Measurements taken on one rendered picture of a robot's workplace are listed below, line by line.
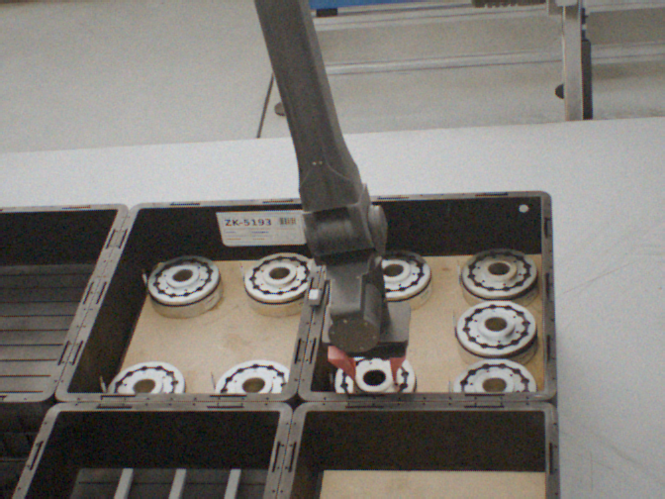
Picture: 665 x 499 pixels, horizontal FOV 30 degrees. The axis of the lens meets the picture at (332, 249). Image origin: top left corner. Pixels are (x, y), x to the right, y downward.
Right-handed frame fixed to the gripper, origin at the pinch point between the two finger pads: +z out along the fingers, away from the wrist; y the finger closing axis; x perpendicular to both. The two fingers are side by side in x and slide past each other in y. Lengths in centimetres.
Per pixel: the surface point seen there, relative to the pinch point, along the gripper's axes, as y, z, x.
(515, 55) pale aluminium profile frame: 17, 87, 196
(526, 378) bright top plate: 18.7, 1.1, -0.3
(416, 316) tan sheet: 4.1, 5.3, 14.8
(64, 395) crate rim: -36.3, -6.0, -8.3
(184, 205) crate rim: -29.0, -3.5, 29.3
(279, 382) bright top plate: -12.1, 1.2, -0.4
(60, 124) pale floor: -121, 102, 194
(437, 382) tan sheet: 7.5, 4.4, 2.2
